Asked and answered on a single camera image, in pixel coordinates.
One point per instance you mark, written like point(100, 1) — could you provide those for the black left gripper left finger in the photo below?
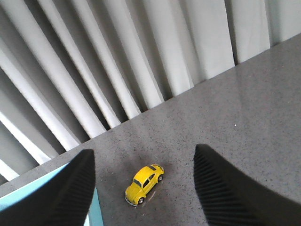
point(63, 201)

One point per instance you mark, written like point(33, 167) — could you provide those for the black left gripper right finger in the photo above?
point(229, 197)

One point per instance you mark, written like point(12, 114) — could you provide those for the light blue box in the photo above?
point(94, 216)

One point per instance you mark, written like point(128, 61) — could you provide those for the yellow toy beetle car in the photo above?
point(143, 181)

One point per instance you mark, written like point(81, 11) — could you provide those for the grey pleated curtain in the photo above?
point(71, 70)

